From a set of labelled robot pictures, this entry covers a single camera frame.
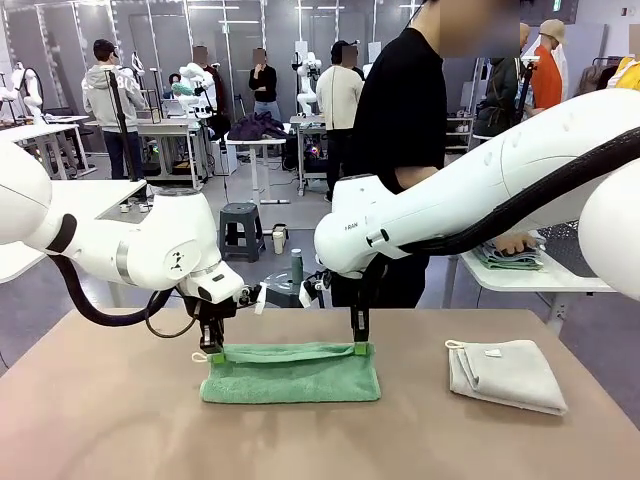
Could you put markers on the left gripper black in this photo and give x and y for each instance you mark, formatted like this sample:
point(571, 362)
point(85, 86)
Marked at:
point(212, 312)

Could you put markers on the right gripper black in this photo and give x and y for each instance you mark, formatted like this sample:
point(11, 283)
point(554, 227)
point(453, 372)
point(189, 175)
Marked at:
point(365, 290)

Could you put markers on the green towel with loop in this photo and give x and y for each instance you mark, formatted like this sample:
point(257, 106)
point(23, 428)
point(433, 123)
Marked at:
point(290, 380)

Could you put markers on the gray towel with loop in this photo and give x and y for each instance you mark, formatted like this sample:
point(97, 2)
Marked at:
point(510, 377)

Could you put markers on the blue gray towel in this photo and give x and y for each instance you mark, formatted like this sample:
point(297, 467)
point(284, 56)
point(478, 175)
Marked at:
point(492, 252)

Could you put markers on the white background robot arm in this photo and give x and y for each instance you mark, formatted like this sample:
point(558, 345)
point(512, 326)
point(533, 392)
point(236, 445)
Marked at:
point(192, 85)
point(30, 90)
point(306, 85)

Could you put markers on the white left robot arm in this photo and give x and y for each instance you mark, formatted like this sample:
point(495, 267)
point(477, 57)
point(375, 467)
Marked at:
point(150, 240)

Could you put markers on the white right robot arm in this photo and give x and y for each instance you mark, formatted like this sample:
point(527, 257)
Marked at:
point(475, 195)

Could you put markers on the person's right forearm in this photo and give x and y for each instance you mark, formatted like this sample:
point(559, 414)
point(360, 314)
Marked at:
point(417, 179)

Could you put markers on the stack of folded towels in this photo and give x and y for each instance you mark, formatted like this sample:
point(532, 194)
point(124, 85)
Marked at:
point(505, 265)

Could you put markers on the person's right hand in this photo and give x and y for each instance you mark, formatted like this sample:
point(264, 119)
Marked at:
point(515, 245)

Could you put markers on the round glass side table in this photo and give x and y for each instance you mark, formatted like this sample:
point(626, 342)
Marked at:
point(280, 290)

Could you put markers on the dark green bottle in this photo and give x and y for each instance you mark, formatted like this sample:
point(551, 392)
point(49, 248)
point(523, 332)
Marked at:
point(296, 267)

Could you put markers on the gray plastic stool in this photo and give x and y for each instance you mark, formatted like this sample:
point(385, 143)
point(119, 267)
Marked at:
point(242, 225)

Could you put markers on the small white bin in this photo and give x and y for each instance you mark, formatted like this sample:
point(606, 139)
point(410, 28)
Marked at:
point(279, 240)

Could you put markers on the white side table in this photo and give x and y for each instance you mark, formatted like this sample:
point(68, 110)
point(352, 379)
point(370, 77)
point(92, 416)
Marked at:
point(530, 282)

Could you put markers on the white standing desk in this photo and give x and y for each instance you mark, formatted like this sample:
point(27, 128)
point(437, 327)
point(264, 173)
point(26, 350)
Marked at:
point(257, 165)

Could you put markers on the gray robot stand table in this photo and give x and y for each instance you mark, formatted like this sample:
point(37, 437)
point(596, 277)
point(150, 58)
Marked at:
point(310, 150)

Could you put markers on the purple clothes pile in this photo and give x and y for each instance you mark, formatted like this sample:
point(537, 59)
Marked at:
point(257, 127)

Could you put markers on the shoe shelf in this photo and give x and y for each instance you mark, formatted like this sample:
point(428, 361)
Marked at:
point(460, 132)

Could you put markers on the person in black shirt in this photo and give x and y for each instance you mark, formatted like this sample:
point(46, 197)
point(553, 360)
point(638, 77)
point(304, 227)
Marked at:
point(400, 110)

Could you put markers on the black tripod pole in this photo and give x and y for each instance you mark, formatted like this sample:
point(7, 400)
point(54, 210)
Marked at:
point(125, 130)

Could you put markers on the person in cream sweater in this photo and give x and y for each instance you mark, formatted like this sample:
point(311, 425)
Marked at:
point(340, 100)

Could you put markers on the person in maroon top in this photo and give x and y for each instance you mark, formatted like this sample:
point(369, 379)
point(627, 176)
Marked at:
point(217, 95)

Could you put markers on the seated person at desk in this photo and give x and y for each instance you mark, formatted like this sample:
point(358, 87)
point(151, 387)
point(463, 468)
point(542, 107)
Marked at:
point(174, 84)

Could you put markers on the person in black sweater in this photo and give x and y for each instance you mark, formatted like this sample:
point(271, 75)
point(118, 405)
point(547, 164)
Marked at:
point(263, 85)

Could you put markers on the white background desk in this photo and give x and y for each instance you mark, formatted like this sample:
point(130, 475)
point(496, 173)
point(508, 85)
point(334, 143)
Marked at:
point(45, 137)

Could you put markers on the man in gray hoodie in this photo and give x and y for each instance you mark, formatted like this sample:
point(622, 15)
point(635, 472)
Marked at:
point(112, 90)

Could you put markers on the person in dark jacket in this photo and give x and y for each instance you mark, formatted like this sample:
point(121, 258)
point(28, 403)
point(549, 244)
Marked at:
point(502, 95)

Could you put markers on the person in orange top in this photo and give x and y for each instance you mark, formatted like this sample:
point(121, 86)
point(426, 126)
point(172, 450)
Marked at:
point(547, 75)

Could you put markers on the clothes rack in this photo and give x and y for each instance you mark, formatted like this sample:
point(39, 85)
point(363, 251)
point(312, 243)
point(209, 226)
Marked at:
point(597, 75)

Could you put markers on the yellow garment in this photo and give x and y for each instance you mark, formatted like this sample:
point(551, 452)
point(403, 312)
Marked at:
point(629, 72)

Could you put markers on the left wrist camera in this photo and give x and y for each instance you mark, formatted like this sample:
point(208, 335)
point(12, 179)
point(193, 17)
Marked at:
point(250, 297)

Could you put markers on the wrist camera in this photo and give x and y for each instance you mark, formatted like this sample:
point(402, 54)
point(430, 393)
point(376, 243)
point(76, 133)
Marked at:
point(250, 297)
point(314, 289)

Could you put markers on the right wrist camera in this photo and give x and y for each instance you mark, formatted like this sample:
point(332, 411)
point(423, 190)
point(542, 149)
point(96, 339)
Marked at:
point(314, 289)

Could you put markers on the gray frame background desk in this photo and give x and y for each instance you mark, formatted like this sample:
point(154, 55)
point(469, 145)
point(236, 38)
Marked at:
point(170, 145)

